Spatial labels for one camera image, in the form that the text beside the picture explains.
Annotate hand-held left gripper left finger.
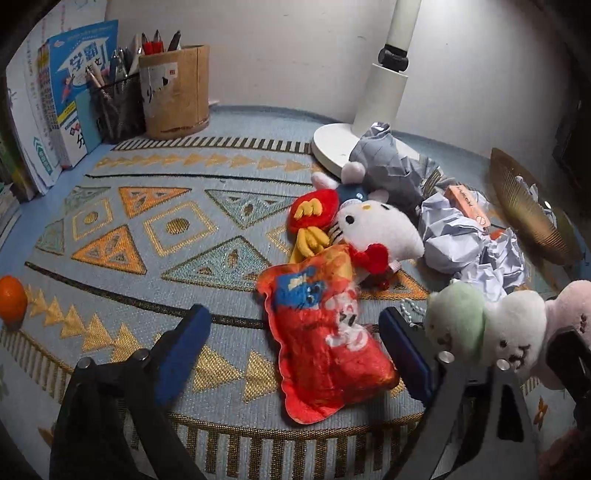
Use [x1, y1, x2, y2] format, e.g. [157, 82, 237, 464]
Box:
[48, 304, 212, 480]

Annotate small orange box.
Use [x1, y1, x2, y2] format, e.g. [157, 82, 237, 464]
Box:
[444, 184, 492, 229]

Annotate dango skewer plush toy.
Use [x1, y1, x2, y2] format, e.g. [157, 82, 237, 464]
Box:
[424, 279, 591, 391]

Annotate red fries plush toy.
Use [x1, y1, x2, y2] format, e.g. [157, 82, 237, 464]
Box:
[287, 189, 342, 264]

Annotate wooden pen holder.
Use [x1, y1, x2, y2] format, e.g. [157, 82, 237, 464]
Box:
[139, 45, 211, 140]

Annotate blue plaid cloth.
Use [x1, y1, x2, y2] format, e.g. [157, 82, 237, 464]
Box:
[348, 122, 444, 208]

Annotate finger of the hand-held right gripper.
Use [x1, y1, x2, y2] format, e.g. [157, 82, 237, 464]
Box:
[544, 325, 591, 416]

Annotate blue study books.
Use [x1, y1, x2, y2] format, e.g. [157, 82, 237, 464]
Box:
[7, 0, 109, 195]

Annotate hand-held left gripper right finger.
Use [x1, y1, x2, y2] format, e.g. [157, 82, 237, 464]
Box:
[379, 307, 541, 480]

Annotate small pink-eared plush toy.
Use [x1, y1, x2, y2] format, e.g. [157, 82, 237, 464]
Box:
[311, 161, 389, 206]

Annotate gold woven basket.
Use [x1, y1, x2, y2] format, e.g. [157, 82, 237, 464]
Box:
[489, 148, 583, 266]

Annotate bunch of pencils and pens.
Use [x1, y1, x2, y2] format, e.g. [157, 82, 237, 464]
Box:
[85, 46, 139, 100]

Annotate white paper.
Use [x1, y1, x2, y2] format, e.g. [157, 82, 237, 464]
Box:
[517, 178, 561, 217]
[450, 228, 527, 303]
[418, 191, 495, 275]

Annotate blue workbook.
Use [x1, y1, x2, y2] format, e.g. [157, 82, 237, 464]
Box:
[48, 19, 119, 168]

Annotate white cat plush toy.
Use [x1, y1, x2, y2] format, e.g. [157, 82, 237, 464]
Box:
[330, 199, 426, 289]

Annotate black mesh pen holder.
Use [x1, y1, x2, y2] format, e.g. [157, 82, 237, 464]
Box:
[90, 74, 146, 144]

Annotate patterned woven mat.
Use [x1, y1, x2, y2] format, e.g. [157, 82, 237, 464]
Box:
[0, 105, 591, 480]

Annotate red snack bag plush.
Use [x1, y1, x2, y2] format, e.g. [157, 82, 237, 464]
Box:
[256, 244, 400, 425]

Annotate white desk lamp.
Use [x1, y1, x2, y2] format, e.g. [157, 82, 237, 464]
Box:
[310, 0, 423, 176]

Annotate bunch of red-black pens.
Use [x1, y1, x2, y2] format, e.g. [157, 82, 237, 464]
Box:
[131, 30, 182, 56]

